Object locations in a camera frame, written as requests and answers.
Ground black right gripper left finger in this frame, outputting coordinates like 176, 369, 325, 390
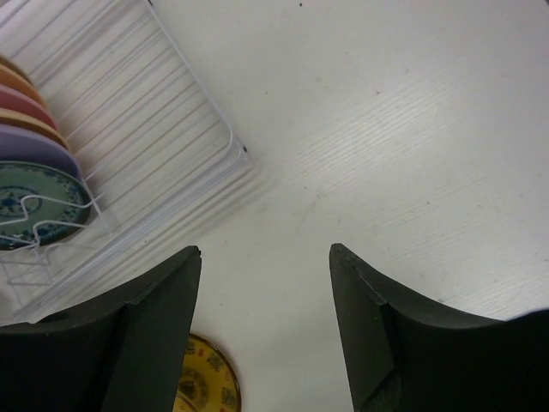
1, 246, 202, 411

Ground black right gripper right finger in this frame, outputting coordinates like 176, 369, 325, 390
329, 244, 548, 411

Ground green blue floral plate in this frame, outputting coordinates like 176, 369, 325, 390
1, 161, 92, 251

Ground purple plate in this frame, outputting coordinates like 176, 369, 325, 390
1, 125, 83, 181

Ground beige plate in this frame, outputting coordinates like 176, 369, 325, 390
1, 109, 70, 150
0, 54, 33, 84

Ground pink plate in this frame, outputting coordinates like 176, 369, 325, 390
0, 85, 57, 130

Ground orange plate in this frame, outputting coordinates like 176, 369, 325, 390
0, 65, 47, 109

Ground rear beige plate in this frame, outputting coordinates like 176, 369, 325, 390
0, 54, 33, 84

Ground white wire dish rack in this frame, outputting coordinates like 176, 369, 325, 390
1, 1, 248, 325

